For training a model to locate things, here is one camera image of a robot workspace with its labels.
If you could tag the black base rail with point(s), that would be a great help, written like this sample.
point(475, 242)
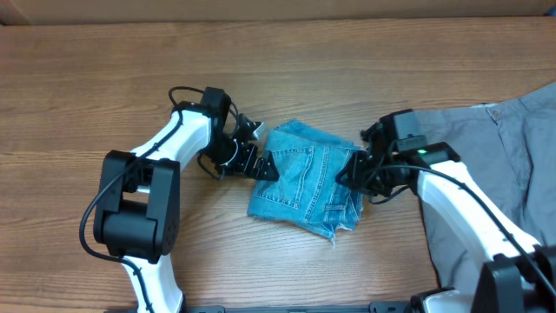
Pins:
point(373, 307)

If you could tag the light blue denim jeans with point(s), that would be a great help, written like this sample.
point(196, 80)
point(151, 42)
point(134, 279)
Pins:
point(306, 192)

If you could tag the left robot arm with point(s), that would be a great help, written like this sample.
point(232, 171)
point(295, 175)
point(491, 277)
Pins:
point(134, 219)

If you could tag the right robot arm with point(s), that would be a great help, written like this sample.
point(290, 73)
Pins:
point(516, 272)

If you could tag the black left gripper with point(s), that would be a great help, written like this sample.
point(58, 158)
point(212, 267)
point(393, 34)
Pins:
point(256, 170)

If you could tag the grey trousers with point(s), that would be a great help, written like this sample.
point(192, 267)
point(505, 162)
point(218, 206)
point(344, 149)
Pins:
point(509, 150)

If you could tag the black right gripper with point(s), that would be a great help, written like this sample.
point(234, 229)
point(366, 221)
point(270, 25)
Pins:
point(355, 179)

